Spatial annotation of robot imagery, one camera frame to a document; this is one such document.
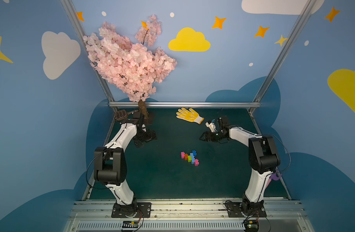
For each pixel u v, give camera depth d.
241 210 0.74
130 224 0.73
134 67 0.73
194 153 0.93
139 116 0.74
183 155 0.93
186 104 1.19
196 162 0.90
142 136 0.78
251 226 0.73
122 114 1.15
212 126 0.92
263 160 0.53
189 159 0.91
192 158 0.91
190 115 1.19
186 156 0.92
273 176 0.86
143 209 0.75
